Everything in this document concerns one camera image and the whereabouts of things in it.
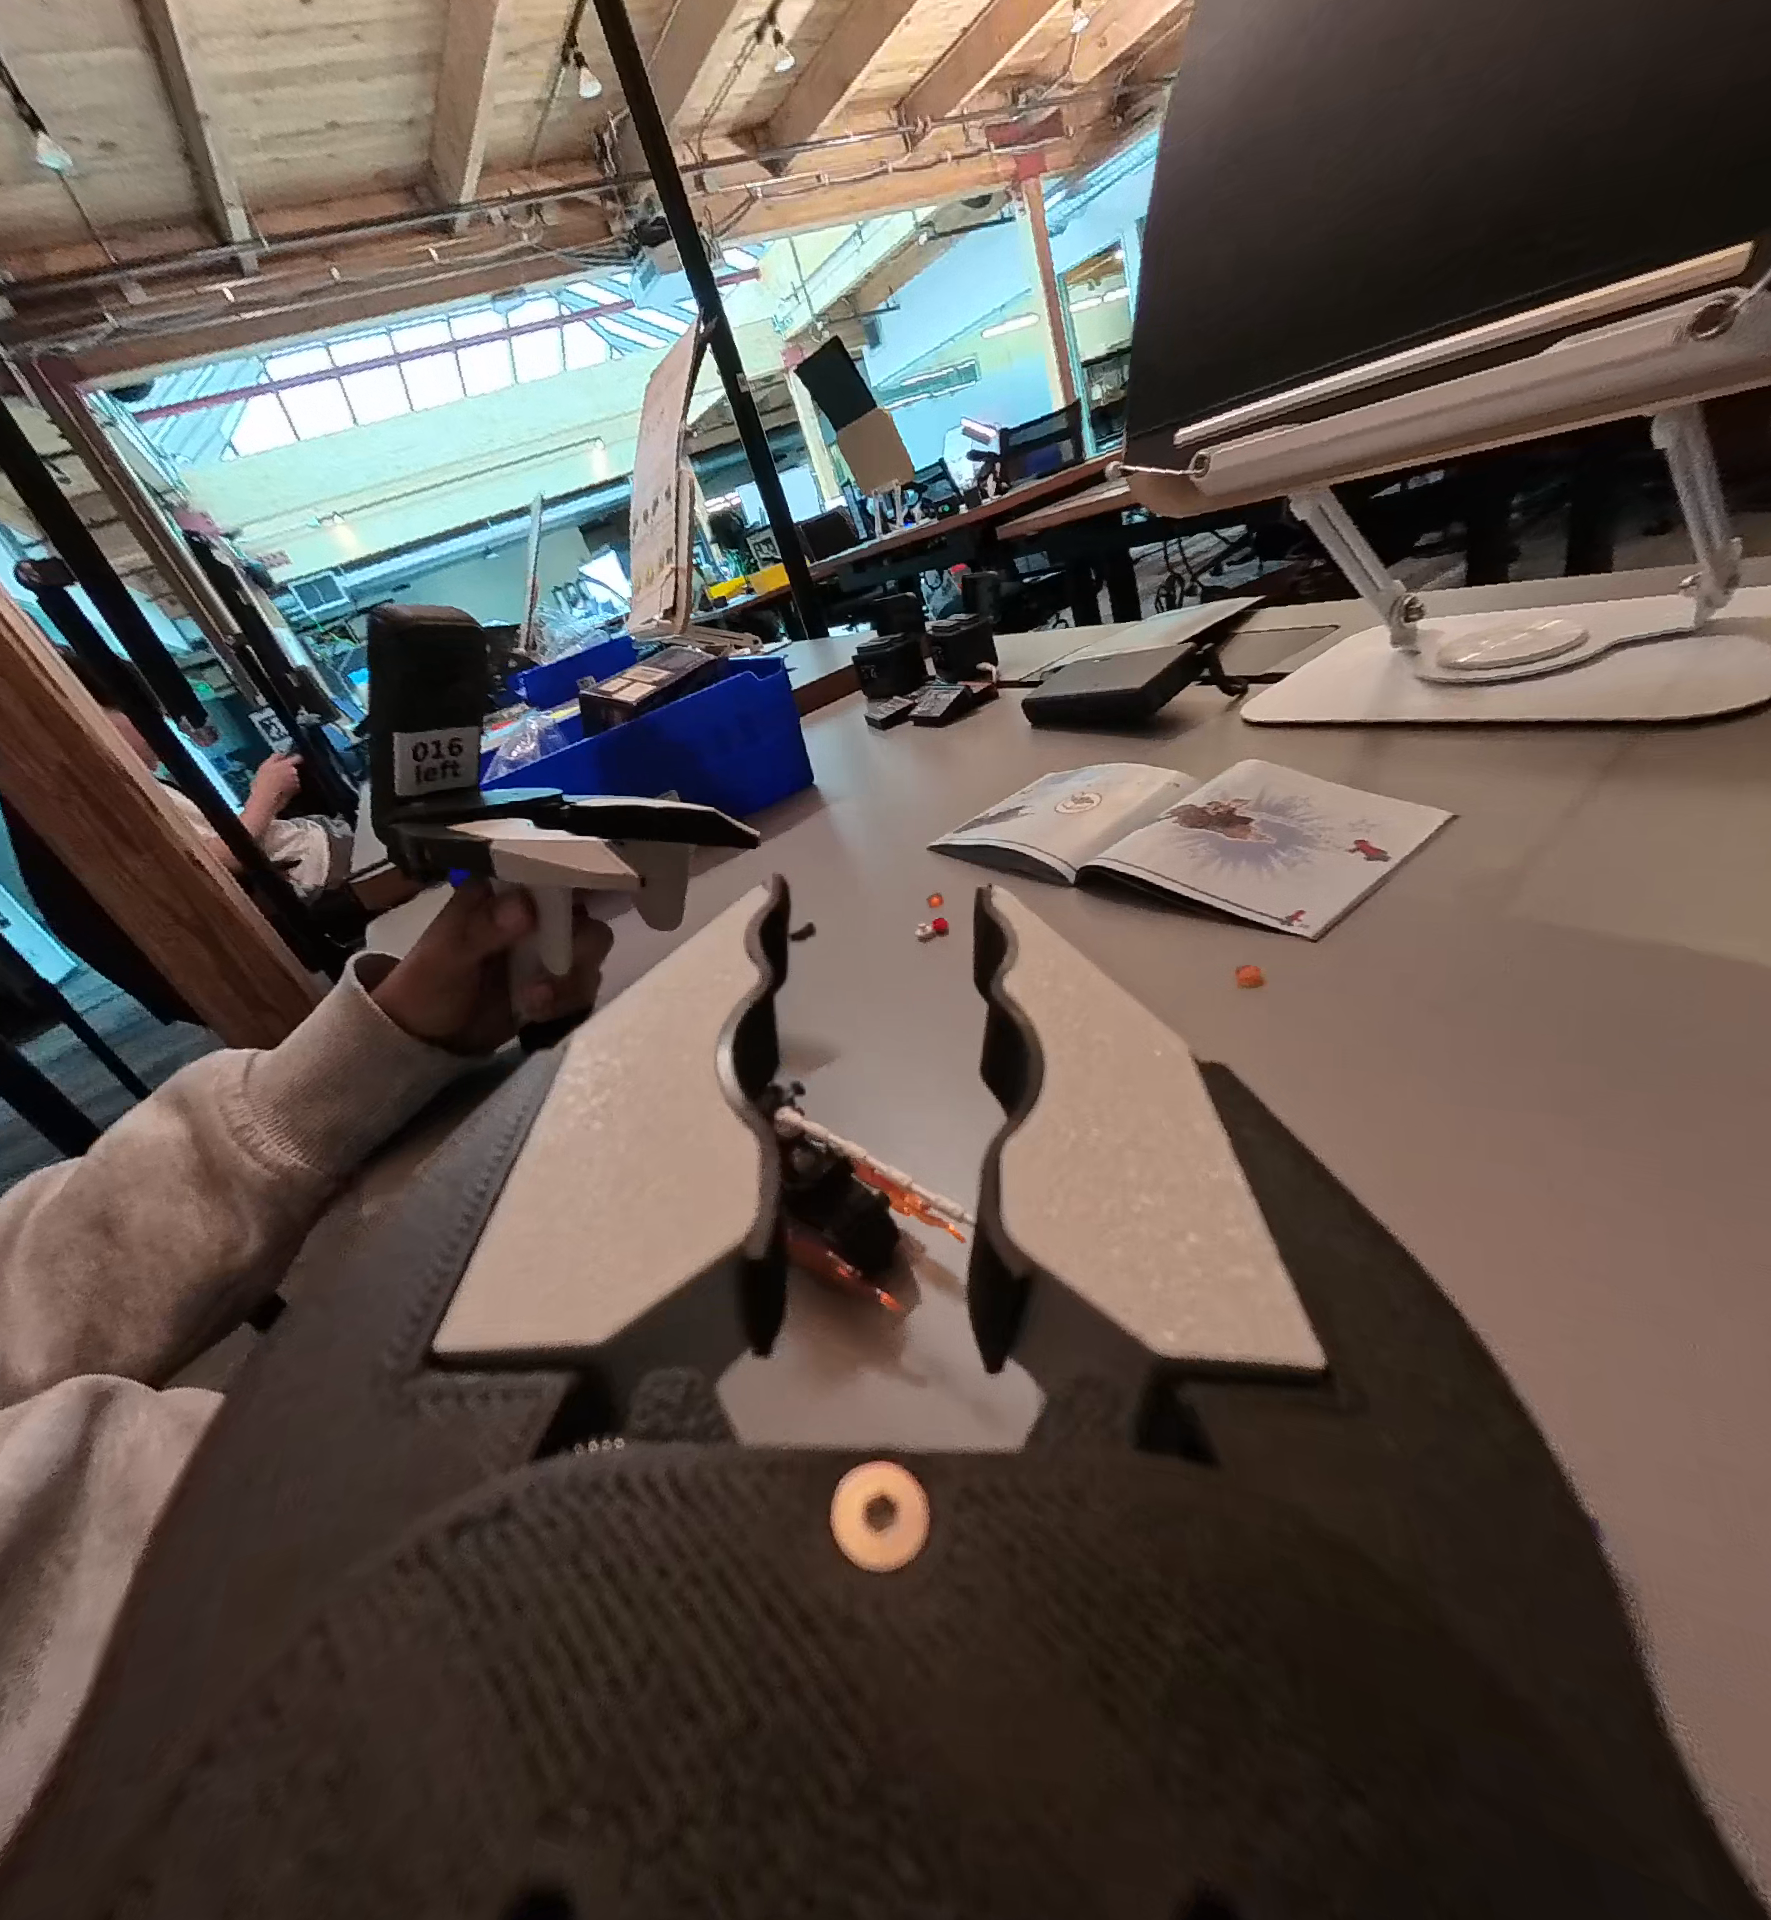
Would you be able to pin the person's left hand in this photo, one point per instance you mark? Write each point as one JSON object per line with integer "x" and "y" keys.
{"x": 465, "y": 975}

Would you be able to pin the person's left forearm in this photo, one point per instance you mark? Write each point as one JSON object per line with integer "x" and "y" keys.
{"x": 151, "y": 1200}

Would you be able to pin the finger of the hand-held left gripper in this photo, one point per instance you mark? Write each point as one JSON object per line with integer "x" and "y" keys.
{"x": 661, "y": 823}
{"x": 555, "y": 857}

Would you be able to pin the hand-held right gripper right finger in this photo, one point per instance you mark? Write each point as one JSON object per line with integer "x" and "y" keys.
{"x": 1156, "y": 1200}

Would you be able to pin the lego motorcycle model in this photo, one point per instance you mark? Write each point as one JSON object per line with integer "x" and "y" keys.
{"x": 840, "y": 1200}

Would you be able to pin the black desk mat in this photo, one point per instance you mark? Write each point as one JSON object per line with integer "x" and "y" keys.
{"x": 1275, "y": 648}

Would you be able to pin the white metal stand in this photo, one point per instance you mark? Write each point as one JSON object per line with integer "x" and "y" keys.
{"x": 1575, "y": 661}

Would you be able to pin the long black pole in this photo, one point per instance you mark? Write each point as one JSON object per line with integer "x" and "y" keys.
{"x": 690, "y": 286}

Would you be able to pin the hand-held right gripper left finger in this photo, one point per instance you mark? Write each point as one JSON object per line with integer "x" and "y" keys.
{"x": 601, "y": 1200}

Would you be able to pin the blue plastic bin white tag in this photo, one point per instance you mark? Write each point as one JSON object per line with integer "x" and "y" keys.
{"x": 736, "y": 750}
{"x": 570, "y": 669}

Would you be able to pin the wooden desk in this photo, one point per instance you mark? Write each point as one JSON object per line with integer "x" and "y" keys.
{"x": 975, "y": 519}

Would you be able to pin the lego instruction booklet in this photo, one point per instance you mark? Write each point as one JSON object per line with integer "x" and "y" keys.
{"x": 1275, "y": 840}

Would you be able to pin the clear plastic bag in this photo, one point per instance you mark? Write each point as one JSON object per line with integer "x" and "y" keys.
{"x": 526, "y": 736}

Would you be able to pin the wooden pillar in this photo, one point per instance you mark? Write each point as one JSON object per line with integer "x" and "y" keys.
{"x": 76, "y": 780}

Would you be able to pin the black charger box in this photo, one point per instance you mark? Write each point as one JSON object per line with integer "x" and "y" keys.
{"x": 1109, "y": 688}

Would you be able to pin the small black battery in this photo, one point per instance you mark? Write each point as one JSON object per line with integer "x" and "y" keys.
{"x": 886, "y": 713}
{"x": 954, "y": 701}

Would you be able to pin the dark cardboard box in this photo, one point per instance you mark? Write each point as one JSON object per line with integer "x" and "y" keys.
{"x": 646, "y": 682}

